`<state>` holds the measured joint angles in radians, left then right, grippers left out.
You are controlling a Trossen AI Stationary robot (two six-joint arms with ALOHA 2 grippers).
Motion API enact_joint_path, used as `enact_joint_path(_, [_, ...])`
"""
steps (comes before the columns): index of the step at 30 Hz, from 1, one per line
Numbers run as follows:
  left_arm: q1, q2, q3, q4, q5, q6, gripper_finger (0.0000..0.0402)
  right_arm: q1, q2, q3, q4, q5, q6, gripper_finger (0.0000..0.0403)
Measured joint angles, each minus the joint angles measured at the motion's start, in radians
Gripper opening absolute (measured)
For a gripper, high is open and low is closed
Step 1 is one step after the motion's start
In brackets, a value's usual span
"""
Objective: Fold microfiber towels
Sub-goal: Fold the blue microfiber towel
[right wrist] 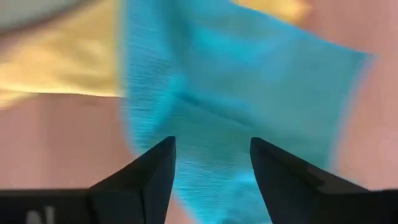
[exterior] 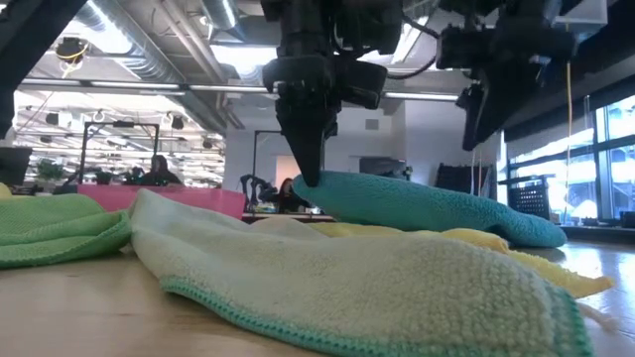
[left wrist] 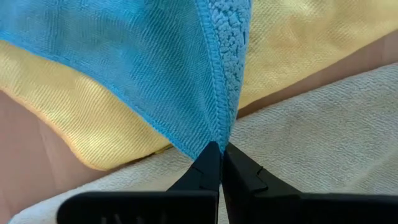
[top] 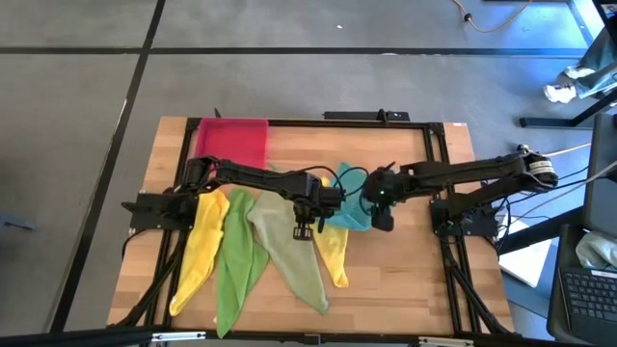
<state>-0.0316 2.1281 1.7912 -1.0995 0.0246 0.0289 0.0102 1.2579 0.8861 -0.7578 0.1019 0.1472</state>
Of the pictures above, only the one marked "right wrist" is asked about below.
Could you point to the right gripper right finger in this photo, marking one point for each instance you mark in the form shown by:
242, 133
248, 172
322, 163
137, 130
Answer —
295, 193

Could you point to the yellow microfiber towel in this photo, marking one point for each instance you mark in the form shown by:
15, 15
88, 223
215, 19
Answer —
62, 62

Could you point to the blue microfiber towel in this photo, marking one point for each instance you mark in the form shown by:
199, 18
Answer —
233, 93

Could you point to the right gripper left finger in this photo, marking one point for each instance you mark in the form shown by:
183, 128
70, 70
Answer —
130, 199

